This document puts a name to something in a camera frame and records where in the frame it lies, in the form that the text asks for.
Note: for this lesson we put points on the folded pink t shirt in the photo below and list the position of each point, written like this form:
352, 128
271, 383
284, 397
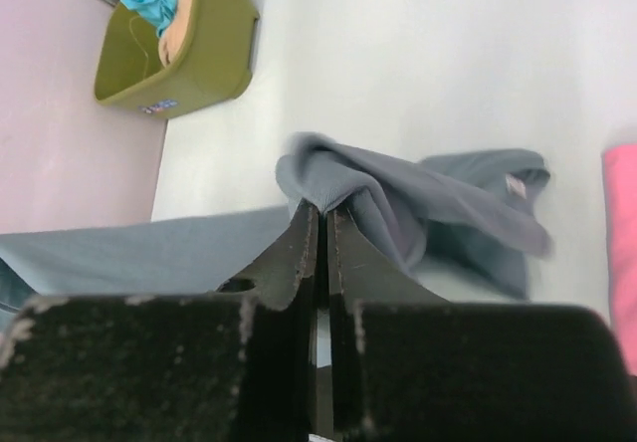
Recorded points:
619, 175

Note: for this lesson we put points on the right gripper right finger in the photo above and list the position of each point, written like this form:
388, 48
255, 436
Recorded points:
408, 365

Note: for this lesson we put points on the olive green plastic bin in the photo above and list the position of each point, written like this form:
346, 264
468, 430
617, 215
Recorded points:
213, 65

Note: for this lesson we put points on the turquoise t shirt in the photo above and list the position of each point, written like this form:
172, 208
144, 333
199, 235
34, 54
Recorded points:
158, 13

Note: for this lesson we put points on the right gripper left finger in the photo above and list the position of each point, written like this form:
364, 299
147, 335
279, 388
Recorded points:
238, 364

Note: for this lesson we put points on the beige t shirt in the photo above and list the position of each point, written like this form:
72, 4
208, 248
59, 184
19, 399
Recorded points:
171, 41

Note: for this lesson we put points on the grey blue t shirt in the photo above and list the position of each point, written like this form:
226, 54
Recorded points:
473, 208

